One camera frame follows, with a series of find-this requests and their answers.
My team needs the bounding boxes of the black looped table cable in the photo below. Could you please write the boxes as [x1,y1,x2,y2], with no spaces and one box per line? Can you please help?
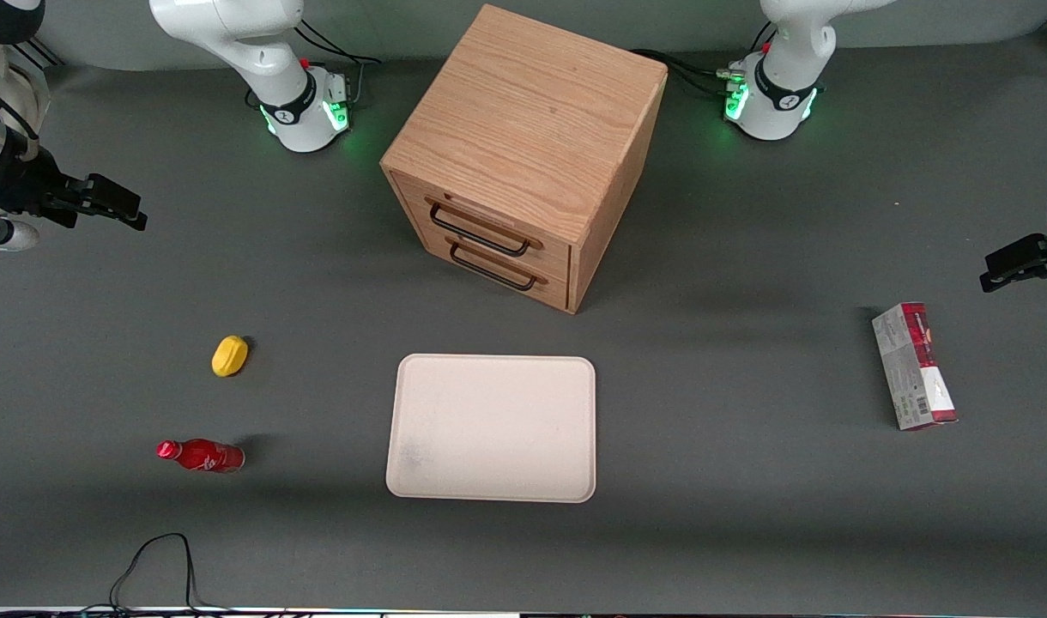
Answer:
[77,533,233,615]

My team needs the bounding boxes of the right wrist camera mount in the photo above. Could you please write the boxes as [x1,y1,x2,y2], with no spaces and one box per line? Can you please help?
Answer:
[0,218,40,252]

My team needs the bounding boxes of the wooden drawer cabinet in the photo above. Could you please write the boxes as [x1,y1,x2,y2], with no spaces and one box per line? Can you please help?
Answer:
[380,3,669,315]

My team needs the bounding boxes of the yellow toy lemon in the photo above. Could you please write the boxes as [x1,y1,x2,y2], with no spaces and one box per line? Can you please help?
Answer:
[211,335,250,378]

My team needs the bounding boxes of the black left arm base cables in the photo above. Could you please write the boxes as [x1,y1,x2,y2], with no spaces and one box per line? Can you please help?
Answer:
[631,21,778,97]

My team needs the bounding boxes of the beige rectangular tray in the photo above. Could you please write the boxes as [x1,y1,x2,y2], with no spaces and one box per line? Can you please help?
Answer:
[385,353,596,504]

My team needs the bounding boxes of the grey and red carton box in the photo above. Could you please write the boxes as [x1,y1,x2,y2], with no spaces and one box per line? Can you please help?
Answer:
[871,301,959,431]

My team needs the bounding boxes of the black right arm base cables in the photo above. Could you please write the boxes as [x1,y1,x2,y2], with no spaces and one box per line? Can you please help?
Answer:
[294,17,384,111]

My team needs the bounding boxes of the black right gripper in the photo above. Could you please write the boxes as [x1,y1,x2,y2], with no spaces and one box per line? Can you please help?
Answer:
[0,142,148,232]

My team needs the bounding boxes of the red coke bottle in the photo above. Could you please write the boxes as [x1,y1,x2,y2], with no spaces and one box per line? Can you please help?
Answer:
[155,438,246,474]

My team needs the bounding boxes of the black wire drawer handle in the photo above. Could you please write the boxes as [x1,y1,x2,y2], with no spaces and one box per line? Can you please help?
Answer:
[448,242,540,292]
[428,201,532,258]

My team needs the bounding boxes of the wooden drawer front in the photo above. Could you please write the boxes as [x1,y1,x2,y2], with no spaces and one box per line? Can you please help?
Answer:
[391,174,572,277]
[421,230,570,312]

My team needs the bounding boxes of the black arm base cables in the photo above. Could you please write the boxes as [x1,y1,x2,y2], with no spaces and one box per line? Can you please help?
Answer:
[294,17,384,111]
[631,21,778,97]

